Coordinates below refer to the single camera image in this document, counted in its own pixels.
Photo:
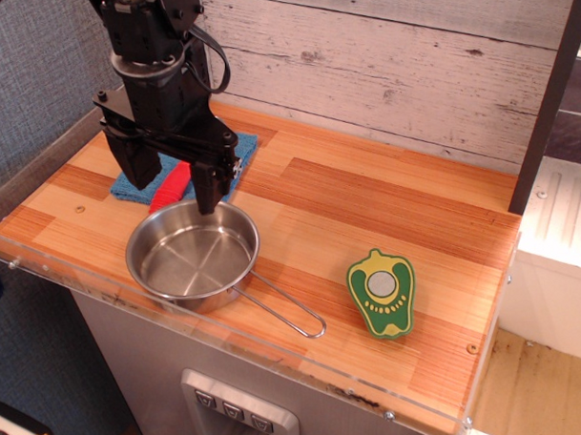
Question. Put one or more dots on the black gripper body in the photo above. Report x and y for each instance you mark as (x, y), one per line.
(167, 104)

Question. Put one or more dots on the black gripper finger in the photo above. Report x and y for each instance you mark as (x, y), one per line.
(140, 164)
(211, 184)

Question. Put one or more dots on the red plastic spoon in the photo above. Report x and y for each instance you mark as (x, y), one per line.
(172, 188)

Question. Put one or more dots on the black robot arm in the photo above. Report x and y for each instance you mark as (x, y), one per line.
(158, 51)

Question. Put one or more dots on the blue cloth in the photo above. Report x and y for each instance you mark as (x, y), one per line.
(124, 190)

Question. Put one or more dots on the green wooden toy pepper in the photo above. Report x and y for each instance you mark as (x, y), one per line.
(383, 288)

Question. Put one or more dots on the stainless steel pan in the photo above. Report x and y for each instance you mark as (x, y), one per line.
(202, 262)

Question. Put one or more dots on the silver dispenser button panel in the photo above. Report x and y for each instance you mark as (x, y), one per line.
(218, 408)

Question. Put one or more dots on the dark vertical post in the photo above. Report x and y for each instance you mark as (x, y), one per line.
(559, 78)

